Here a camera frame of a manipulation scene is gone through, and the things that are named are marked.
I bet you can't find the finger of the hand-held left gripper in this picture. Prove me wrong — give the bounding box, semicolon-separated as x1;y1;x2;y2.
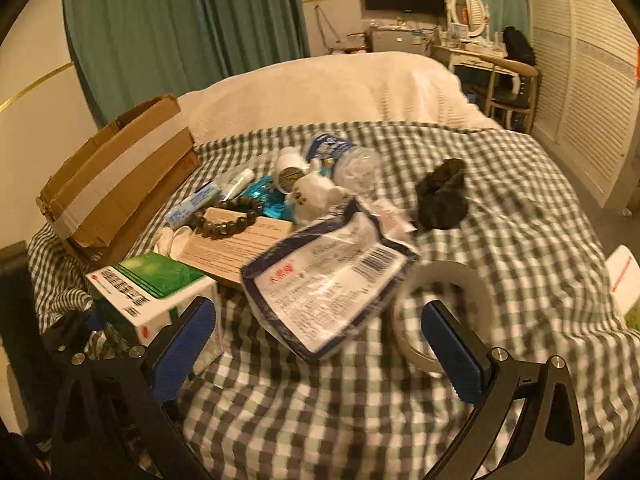
41;309;108;358

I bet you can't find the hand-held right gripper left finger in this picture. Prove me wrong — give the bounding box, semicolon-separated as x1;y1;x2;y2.
50;296;218;480

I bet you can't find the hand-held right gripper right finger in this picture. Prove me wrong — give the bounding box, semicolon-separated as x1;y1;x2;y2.
420;300;586;480

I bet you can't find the green and white medicine box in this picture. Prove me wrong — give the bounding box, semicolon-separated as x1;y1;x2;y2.
85;252;221;348

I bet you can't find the brown cardboard box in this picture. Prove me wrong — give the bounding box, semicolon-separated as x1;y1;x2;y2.
36;94;201;266

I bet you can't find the dark tortoiseshell hair clip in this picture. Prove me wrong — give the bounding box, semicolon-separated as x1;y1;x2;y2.
414;157;471;233

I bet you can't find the teal blister pack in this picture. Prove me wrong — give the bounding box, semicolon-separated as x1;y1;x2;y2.
245;175;296;221

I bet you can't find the clear tape roll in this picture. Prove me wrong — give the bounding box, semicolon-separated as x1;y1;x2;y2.
391;259;497;377

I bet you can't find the white crumpled cloth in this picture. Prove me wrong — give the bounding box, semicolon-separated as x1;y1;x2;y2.
152;225;196;261

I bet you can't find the tan flat paper box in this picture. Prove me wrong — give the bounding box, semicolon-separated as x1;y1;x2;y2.
177;206;293;288

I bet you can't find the clear plastic bag blue border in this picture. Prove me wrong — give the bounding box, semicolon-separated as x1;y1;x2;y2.
240;197;421;363

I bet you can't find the small white paper wrapper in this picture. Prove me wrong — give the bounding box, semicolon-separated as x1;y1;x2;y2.
370;199;417;233

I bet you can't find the checked bed sheet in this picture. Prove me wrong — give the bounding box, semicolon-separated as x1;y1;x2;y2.
27;120;640;480

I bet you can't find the white and blue tube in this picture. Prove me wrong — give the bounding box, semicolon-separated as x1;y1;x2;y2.
165;167;256;228

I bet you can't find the white box with orange stripe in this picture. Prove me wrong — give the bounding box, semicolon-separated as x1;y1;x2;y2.
605;244;640;333

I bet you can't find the white plush toy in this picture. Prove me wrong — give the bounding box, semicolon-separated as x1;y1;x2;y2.
287;160;351;226

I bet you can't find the white pill bottle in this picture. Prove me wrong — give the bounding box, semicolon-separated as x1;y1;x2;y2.
276;146;307;193

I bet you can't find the clear bottle with blue label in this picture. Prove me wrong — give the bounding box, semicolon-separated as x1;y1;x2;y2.
306;132;383;196

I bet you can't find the white knitted blanket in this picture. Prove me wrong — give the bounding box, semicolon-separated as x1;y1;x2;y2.
177;51;501;146

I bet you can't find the wooden chair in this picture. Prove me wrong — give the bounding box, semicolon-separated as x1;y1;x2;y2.
467;55;541;131

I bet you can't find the white louvered wardrobe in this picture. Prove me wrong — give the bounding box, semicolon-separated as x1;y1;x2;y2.
520;0;640;208

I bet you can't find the black bag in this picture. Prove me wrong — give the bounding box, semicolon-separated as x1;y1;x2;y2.
501;26;537;67

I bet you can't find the small white fridge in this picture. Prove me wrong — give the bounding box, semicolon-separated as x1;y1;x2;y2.
369;27;433;56

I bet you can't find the wide green curtain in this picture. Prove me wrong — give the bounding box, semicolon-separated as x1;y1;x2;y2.
62;0;311;128

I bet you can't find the white oval vanity mirror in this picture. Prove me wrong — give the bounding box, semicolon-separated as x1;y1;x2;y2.
447;0;493;43

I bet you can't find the dark bead bracelet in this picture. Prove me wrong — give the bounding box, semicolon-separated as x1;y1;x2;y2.
192;196;263;238

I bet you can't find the wall cable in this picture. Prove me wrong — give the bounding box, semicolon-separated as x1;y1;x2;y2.
314;4;333;53

